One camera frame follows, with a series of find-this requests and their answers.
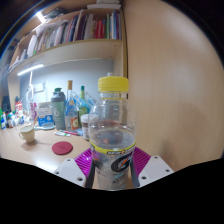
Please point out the blue plastic bag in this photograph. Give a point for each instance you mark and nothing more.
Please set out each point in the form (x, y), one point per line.
(91, 99)

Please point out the green glass bottle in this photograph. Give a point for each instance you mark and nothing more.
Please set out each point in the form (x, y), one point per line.
(83, 106)

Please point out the clear yellow-capped drink bottle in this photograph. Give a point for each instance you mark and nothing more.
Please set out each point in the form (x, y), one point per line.
(112, 133)

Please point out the wooden shelf unit with books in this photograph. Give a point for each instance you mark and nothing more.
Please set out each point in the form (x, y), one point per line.
(76, 46)

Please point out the white wall power socket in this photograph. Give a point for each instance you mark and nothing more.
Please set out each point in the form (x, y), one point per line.
(38, 87)

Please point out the pink packet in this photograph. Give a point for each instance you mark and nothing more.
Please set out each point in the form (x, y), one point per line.
(33, 110)

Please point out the white and blue box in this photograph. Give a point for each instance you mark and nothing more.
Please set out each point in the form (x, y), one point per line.
(44, 115)

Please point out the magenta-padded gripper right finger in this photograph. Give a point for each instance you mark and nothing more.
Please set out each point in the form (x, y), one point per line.
(142, 160)

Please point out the cream cup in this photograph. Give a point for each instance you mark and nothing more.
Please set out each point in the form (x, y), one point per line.
(28, 134)

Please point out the blue-grey flat plate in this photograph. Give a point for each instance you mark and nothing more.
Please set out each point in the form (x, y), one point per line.
(45, 127)

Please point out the white green marker pen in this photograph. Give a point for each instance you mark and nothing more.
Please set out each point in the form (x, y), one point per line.
(61, 134)

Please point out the beige spoon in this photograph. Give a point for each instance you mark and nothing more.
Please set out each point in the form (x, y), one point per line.
(34, 122)

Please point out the red and white canister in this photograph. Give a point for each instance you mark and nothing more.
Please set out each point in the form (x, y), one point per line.
(18, 108)

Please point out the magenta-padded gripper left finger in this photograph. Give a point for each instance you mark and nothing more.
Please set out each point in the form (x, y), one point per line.
(84, 160)

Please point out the flat round red coaster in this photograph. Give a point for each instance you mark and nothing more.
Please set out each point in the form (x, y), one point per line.
(62, 148)

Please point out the white desk lamp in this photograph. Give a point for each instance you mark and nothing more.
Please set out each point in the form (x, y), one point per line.
(30, 69)

